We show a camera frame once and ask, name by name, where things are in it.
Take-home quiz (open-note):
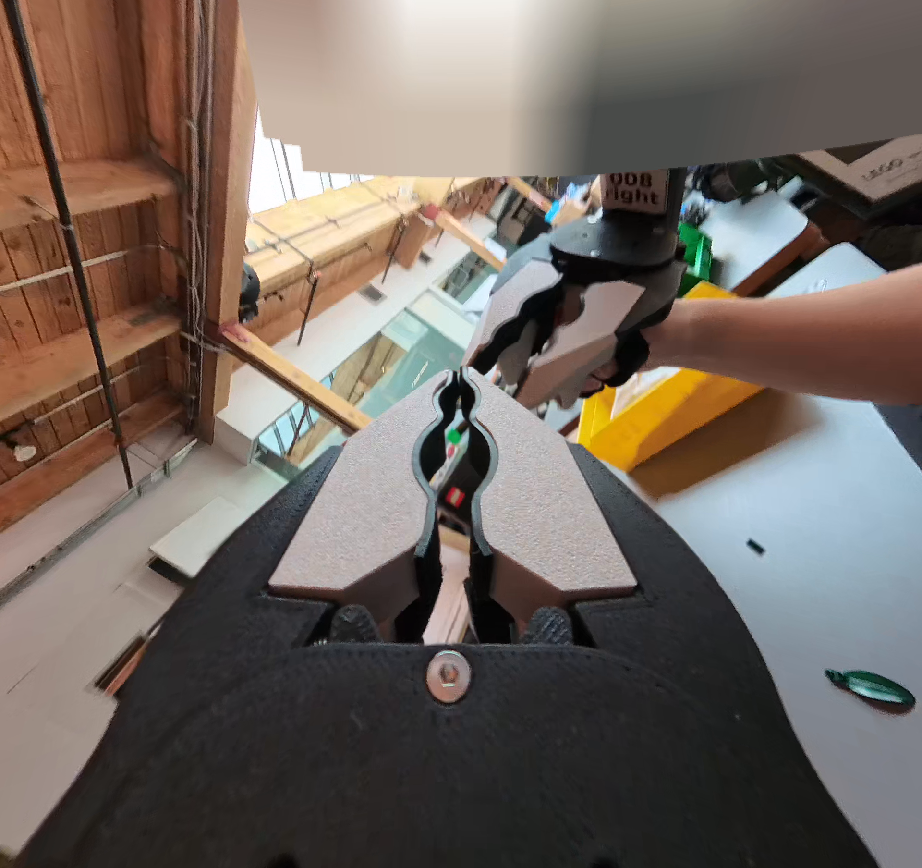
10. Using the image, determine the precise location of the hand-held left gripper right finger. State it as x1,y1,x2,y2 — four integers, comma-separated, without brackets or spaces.
461,368,640,644

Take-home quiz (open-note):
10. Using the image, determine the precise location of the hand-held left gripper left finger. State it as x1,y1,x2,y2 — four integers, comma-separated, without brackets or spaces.
268,369,462,644

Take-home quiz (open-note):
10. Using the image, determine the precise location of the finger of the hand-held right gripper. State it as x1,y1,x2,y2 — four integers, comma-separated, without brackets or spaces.
464,261,566,377
503,283,645,409

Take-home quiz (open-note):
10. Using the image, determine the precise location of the dark green lego leaf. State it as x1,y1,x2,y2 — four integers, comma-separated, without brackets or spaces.
825,668,917,708

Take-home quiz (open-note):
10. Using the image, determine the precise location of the person's right forearm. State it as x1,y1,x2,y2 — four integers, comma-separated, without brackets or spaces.
691,263,922,405

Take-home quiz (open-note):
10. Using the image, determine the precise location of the person's right hand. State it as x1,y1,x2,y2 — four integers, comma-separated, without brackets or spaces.
580,300,696,397

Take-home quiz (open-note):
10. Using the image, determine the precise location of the green plastic bin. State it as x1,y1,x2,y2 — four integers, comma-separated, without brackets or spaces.
677,223,714,297

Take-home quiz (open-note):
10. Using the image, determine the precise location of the yellow plastic bin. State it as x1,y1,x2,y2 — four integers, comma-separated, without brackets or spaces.
576,281,766,473

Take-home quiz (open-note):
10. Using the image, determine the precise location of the white desk with wood edge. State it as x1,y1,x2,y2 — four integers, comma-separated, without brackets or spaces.
699,191,824,297

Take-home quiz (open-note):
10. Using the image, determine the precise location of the black framed marker sign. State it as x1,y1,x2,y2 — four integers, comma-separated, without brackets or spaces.
796,136,922,208

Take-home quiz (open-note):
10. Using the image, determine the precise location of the black perforated pad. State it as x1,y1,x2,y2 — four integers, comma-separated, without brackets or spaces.
875,401,922,469

